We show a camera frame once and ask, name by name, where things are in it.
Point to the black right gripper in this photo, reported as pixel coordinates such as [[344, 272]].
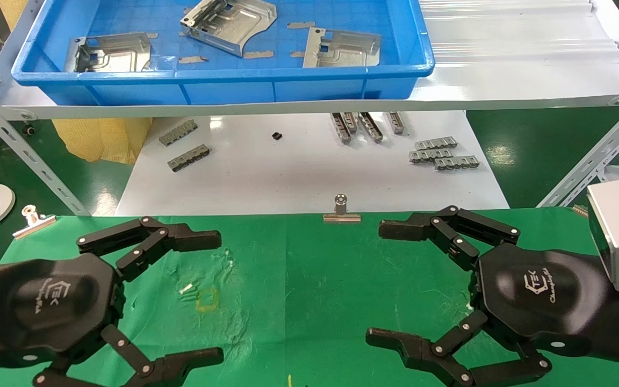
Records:
[[535, 290]]

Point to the yellow mesh bag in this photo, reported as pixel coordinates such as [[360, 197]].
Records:
[[105, 140]]

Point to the white tape scrap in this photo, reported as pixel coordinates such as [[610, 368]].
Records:
[[186, 288]]

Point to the clear corrugated plastic sheet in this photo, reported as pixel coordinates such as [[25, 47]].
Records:
[[513, 32]]

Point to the white lower shelf board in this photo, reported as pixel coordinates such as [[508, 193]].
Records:
[[288, 172]]

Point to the white metal rack shelf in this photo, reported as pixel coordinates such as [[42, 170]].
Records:
[[503, 80]]

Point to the blue plastic bin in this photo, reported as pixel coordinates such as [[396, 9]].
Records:
[[223, 86]]

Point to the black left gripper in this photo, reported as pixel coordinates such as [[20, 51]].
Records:
[[46, 301]]

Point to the perforated angle-iron brace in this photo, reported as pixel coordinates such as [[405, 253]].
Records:
[[594, 156], [19, 142]]

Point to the stamped sheet metal part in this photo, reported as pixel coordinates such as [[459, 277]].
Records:
[[234, 24], [350, 51], [116, 54]]

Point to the grey connector strips, right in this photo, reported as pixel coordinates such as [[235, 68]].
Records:
[[456, 162]]

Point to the silver binder clip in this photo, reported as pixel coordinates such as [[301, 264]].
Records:
[[33, 224], [341, 217]]

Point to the black caster wheel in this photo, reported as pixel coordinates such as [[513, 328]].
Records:
[[30, 130]]

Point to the green table cloth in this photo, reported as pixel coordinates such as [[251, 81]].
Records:
[[315, 301]]

